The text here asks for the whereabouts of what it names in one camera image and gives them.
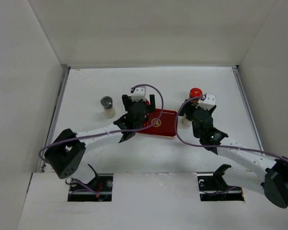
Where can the black cap white bottle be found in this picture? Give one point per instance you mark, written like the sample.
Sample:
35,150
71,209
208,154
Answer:
186,122

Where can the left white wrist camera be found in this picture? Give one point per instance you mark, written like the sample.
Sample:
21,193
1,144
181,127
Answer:
138,94

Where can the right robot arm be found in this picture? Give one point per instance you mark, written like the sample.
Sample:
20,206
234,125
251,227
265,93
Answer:
271,169

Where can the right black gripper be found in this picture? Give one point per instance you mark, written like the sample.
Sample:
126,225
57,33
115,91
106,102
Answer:
188,106

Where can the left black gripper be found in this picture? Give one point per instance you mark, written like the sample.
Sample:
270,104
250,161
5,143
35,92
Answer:
127,101

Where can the red tray with gold emblem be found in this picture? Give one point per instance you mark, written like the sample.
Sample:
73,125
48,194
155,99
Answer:
164,127

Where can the clear lid white shaker bottle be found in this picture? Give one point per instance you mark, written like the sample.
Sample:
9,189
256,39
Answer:
107,103

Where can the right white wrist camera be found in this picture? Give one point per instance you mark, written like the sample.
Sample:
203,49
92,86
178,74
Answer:
207,101

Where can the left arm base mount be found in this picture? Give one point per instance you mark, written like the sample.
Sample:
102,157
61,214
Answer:
98,189

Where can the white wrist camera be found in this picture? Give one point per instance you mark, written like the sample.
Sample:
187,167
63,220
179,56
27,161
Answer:
138,94
207,101

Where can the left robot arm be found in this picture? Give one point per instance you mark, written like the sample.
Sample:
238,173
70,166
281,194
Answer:
66,152

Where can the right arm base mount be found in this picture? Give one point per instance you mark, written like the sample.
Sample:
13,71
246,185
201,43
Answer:
213,188

